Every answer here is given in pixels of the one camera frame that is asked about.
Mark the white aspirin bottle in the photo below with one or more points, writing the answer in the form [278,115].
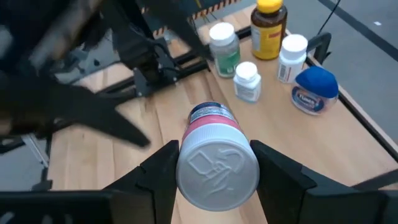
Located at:
[290,62]

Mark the wooden shelf board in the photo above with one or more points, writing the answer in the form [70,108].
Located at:
[295,133]

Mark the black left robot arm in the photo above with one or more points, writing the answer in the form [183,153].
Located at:
[140,46]

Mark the blue-capped Tums bottle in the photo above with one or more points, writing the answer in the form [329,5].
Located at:
[315,84]

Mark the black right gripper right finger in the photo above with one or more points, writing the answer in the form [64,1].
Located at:
[280,186]

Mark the white bottle blue bands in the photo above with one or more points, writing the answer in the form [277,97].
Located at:
[247,85]

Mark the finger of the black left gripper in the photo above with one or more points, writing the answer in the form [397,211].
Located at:
[93,115]

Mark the clear bottle green label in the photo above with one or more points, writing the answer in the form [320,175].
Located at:
[225,56]

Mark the pink bottle white cap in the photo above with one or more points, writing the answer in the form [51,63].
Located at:
[217,168]

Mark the brown bottle yellow cap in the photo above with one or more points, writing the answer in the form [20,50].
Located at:
[268,37]

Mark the black table rig frame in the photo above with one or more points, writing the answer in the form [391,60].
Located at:
[370,126]

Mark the black metal shelf frame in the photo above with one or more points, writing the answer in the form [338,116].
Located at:
[323,39]

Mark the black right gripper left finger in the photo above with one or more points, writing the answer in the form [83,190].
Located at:
[149,193]

